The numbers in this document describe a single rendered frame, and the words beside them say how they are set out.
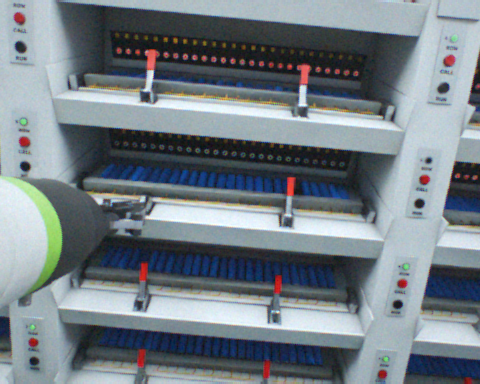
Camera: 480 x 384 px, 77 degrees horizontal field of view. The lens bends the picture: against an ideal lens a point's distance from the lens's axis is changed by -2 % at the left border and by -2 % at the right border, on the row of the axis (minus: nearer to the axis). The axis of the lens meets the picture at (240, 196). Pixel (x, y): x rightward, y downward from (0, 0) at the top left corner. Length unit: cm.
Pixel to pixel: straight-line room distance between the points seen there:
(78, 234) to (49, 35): 42
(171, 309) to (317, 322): 29
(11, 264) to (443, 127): 61
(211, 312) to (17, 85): 54
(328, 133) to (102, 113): 39
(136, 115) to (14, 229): 39
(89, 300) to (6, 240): 51
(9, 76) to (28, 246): 47
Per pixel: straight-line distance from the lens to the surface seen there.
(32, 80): 65
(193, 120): 54
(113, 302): 69
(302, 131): 55
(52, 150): 63
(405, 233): 63
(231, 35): 76
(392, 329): 71
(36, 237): 24
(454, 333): 80
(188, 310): 66
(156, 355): 80
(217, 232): 57
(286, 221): 58
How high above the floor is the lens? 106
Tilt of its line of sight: 11 degrees down
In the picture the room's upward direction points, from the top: 6 degrees clockwise
